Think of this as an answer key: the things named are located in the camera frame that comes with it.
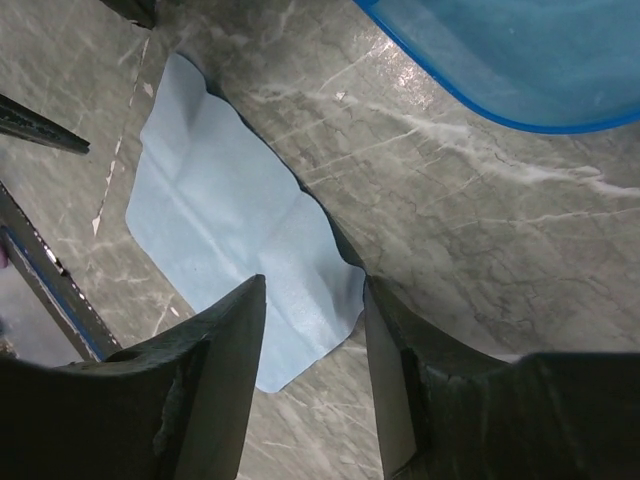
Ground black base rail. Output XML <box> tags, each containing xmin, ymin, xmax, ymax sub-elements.
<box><xmin>1</xmin><ymin>187</ymin><xmax>122</xmax><ymax>361</ymax></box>

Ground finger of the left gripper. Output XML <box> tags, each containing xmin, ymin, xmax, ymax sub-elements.
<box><xmin>101</xmin><ymin>0</ymin><xmax>157</xmax><ymax>29</ymax></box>
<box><xmin>0</xmin><ymin>95</ymin><xmax>90</xmax><ymax>155</ymax></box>

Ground light blue cleaning cloth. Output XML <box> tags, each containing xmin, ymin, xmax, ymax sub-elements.
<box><xmin>126</xmin><ymin>54</ymin><xmax>365</xmax><ymax>393</ymax></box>

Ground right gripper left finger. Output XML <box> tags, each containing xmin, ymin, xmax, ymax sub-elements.
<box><xmin>1</xmin><ymin>275</ymin><xmax>266</xmax><ymax>479</ymax></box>

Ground blue translucent glasses case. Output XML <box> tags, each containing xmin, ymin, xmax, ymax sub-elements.
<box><xmin>358</xmin><ymin>0</ymin><xmax>639</xmax><ymax>134</ymax></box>

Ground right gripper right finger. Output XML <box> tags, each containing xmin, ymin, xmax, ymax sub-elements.
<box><xmin>364</xmin><ymin>277</ymin><xmax>639</xmax><ymax>479</ymax></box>

